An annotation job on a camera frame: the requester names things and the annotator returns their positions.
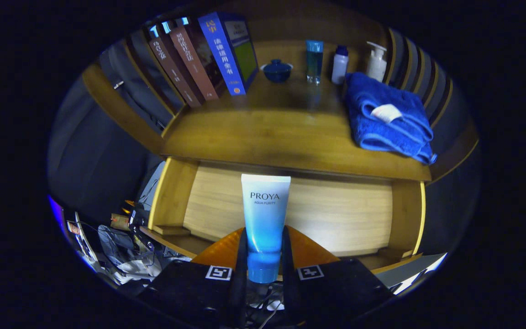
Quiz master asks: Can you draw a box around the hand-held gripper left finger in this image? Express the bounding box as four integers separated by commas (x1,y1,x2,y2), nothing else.
136,228,249,328

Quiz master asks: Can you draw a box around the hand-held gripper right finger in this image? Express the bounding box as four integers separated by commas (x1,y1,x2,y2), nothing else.
282,225,394,326

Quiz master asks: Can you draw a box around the blue white cream tube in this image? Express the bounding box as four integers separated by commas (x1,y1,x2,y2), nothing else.
241,174,291,284

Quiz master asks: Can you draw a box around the wooden drawer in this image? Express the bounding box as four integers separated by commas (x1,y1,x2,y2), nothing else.
140,156,427,275

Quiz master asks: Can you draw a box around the wooden countertop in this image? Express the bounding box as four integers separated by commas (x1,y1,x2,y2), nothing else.
160,69,432,182

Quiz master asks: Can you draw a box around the pale crumpled cloth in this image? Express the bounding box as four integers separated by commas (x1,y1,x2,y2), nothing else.
98,224,163,285

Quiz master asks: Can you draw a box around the blue folded towel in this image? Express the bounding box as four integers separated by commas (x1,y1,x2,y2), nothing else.
345,72,438,165

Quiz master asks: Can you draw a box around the blue lidded teacup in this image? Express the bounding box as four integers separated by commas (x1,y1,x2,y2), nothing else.
260,58,294,83

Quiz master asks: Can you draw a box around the white bottle blue cap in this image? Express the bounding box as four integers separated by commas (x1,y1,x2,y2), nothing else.
331,45,349,85

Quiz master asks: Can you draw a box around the teal clear bottle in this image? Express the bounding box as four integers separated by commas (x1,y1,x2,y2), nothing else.
305,40,324,85

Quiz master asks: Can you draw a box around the dark brown book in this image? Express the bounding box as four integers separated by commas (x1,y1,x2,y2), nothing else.
147,25,202,108

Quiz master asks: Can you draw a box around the blue book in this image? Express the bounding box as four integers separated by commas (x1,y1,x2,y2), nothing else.
198,11,259,96

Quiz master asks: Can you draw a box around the white pump bottle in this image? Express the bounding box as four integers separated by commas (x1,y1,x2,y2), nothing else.
366,41,388,83

